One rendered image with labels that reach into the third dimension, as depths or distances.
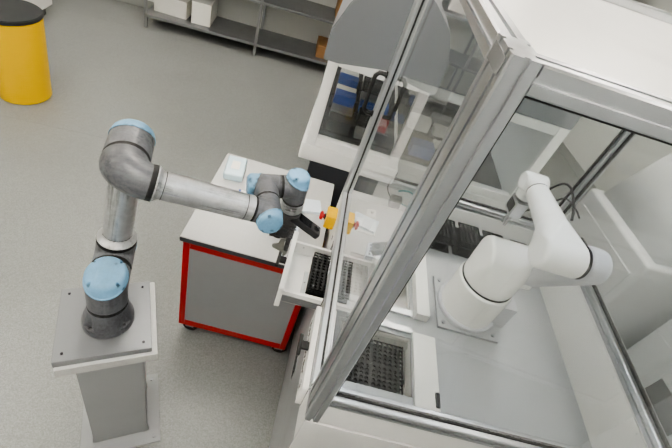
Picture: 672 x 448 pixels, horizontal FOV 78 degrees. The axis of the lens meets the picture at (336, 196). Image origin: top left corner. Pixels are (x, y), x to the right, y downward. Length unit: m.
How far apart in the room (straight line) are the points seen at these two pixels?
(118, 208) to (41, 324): 1.30
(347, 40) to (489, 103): 1.43
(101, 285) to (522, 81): 1.19
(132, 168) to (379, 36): 1.20
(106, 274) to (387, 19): 1.41
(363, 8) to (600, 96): 1.42
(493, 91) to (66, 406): 2.15
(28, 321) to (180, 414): 0.88
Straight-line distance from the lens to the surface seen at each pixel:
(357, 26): 1.91
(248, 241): 1.82
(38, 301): 2.63
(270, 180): 1.28
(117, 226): 1.40
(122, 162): 1.13
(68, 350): 1.54
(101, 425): 2.08
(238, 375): 2.34
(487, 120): 0.56
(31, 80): 3.87
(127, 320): 1.53
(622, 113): 0.61
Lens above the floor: 2.11
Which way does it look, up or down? 39 degrees down
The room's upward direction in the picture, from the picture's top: 20 degrees clockwise
